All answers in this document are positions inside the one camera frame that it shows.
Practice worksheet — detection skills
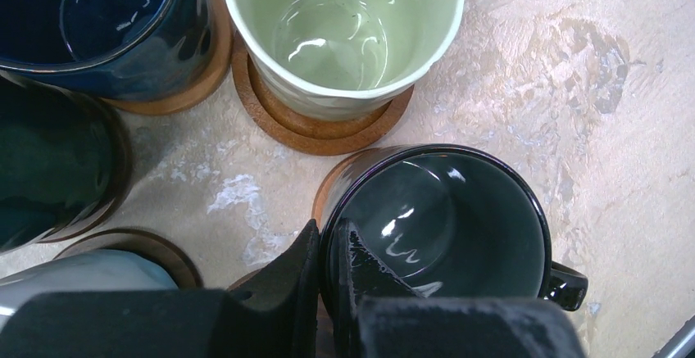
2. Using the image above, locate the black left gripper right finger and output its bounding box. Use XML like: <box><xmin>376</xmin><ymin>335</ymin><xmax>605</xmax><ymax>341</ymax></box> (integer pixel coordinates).
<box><xmin>331</xmin><ymin>219</ymin><xmax>587</xmax><ymax>357</ymax></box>

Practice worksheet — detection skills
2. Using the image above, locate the light green mug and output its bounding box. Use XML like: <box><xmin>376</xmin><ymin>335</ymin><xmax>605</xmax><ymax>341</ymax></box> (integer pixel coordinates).
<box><xmin>225</xmin><ymin>0</ymin><xmax>465</xmax><ymax>121</ymax></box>

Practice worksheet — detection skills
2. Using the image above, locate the navy blue mug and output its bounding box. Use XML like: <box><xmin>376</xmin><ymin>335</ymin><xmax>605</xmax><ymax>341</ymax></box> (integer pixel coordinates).
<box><xmin>1</xmin><ymin>0</ymin><xmax>215</xmax><ymax>102</ymax></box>

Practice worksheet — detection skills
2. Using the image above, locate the light orange coaster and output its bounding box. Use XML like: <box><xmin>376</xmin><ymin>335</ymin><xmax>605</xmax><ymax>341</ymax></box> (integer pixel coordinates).
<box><xmin>102</xmin><ymin>0</ymin><xmax>234</xmax><ymax>116</ymax></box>
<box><xmin>311</xmin><ymin>148</ymin><xmax>376</xmax><ymax>231</ymax></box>

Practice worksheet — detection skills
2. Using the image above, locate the dark green mug back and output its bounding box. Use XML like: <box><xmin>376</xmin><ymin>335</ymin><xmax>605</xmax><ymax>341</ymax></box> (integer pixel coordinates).
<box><xmin>1</xmin><ymin>79</ymin><xmax>114</xmax><ymax>252</ymax></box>

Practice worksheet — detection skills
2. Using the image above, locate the dark walnut coaster back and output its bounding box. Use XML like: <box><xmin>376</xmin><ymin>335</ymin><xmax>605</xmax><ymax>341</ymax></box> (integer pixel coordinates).
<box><xmin>38</xmin><ymin>96</ymin><xmax>133</xmax><ymax>243</ymax></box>

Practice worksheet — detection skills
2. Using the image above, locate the dark walnut coaster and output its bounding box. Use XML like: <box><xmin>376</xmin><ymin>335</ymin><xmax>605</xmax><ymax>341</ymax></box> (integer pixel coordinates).
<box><xmin>54</xmin><ymin>228</ymin><xmax>203</xmax><ymax>289</ymax></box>
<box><xmin>38</xmin><ymin>96</ymin><xmax>133</xmax><ymax>243</ymax></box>

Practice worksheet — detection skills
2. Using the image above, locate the glossy brown ringed coaster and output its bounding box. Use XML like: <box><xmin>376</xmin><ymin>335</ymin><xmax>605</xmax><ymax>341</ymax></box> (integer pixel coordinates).
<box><xmin>231</xmin><ymin>32</ymin><xmax>414</xmax><ymax>156</ymax></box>
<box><xmin>227</xmin><ymin>269</ymin><xmax>261</xmax><ymax>292</ymax></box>

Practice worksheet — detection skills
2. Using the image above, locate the white mug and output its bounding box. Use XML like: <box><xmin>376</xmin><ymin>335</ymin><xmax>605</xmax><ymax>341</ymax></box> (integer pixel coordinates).
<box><xmin>1</xmin><ymin>249</ymin><xmax>178</xmax><ymax>325</ymax></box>

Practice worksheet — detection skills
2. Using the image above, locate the dark walnut coaster middle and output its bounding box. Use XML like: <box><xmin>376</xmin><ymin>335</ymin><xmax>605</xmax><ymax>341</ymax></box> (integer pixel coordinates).
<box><xmin>54</xmin><ymin>228</ymin><xmax>203</xmax><ymax>289</ymax></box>

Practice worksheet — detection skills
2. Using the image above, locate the dark green mug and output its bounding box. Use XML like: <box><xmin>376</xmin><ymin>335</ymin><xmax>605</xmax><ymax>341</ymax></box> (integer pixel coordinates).
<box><xmin>1</xmin><ymin>79</ymin><xmax>114</xmax><ymax>252</ymax></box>
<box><xmin>319</xmin><ymin>144</ymin><xmax>589</xmax><ymax>313</ymax></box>

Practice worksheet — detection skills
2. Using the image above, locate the light orange coaster front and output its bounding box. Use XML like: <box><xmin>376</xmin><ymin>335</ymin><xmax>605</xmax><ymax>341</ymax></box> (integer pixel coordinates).
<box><xmin>311</xmin><ymin>148</ymin><xmax>376</xmax><ymax>231</ymax></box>

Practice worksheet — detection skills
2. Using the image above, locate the light orange coaster back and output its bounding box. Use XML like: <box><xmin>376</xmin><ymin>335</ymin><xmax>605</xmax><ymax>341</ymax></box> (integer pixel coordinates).
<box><xmin>102</xmin><ymin>0</ymin><xmax>234</xmax><ymax>116</ymax></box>

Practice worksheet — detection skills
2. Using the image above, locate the dark green mug front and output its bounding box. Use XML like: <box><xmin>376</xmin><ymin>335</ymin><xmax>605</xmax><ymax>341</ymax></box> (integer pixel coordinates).
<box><xmin>319</xmin><ymin>144</ymin><xmax>589</xmax><ymax>313</ymax></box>

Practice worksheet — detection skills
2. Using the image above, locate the glossy brown ringed coaster front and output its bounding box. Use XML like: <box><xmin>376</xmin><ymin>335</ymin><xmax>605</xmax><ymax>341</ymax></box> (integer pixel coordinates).
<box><xmin>227</xmin><ymin>269</ymin><xmax>261</xmax><ymax>292</ymax></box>

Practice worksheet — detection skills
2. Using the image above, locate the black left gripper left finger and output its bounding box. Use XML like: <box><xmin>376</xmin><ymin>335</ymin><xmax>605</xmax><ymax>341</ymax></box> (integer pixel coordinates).
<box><xmin>1</xmin><ymin>220</ymin><xmax>319</xmax><ymax>357</ymax></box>

